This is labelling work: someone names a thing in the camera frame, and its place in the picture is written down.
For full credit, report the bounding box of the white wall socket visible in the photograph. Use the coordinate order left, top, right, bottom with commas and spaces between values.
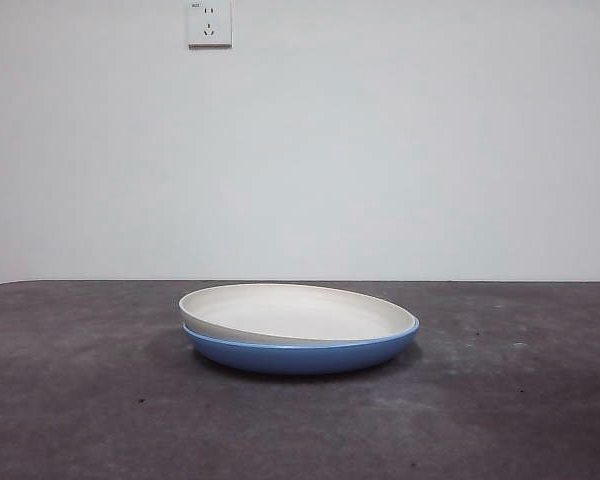
187, 0, 233, 50

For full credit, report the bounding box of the blue round plate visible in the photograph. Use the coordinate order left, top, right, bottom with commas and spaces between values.
181, 315, 422, 376

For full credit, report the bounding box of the white round plate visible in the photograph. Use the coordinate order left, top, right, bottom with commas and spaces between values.
178, 283, 415, 346

